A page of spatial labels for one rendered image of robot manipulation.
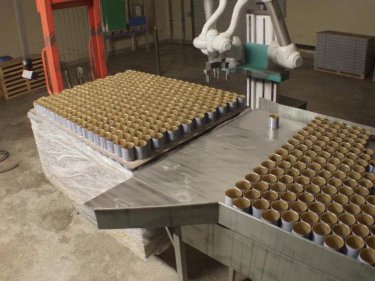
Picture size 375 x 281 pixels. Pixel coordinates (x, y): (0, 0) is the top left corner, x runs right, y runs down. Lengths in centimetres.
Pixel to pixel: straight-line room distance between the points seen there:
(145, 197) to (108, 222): 24
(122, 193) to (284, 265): 77
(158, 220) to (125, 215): 13
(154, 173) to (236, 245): 56
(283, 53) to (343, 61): 618
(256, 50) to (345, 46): 576
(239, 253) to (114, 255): 156
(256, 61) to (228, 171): 162
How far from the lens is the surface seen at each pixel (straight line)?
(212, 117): 204
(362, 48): 844
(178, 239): 161
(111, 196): 145
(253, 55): 298
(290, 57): 247
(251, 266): 134
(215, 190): 142
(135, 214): 122
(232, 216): 119
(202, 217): 123
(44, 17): 295
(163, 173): 157
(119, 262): 263
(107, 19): 1070
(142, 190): 146
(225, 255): 140
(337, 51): 862
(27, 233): 322
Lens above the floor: 189
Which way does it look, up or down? 26 degrees down
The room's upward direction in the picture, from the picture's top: 4 degrees counter-clockwise
